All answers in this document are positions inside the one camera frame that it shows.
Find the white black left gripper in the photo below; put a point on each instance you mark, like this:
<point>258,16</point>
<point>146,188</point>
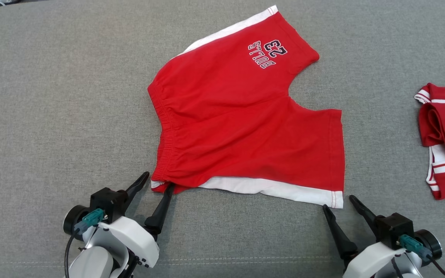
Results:
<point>133,239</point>

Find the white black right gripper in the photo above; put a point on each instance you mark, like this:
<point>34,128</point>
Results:
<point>369,260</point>

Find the red shorts with number 23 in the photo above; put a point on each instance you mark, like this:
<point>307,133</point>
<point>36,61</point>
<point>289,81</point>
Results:
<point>226,127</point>

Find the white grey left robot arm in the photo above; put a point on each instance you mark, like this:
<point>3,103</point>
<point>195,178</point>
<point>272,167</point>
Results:
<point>91,264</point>

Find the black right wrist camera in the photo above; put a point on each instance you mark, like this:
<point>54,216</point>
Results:
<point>394,227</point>

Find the teal left camera connector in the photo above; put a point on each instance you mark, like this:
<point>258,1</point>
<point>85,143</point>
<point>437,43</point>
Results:
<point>91,220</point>

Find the teal camera connector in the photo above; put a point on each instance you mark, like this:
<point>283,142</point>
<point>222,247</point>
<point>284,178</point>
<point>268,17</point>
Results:
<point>413,245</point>
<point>91,220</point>

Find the teal right camera connector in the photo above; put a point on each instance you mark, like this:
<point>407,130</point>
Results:
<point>413,245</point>

